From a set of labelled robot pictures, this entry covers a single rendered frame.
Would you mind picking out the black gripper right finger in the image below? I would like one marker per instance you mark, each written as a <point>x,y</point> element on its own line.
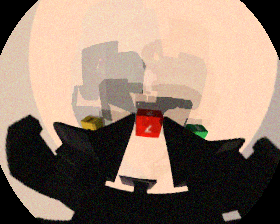
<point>189,154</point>

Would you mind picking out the small green block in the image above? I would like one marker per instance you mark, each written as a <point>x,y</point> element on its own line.
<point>199,129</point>

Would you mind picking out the yellow block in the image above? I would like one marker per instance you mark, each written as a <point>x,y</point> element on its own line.
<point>92,123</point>

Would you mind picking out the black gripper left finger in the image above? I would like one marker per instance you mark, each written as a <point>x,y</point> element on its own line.
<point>106,145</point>

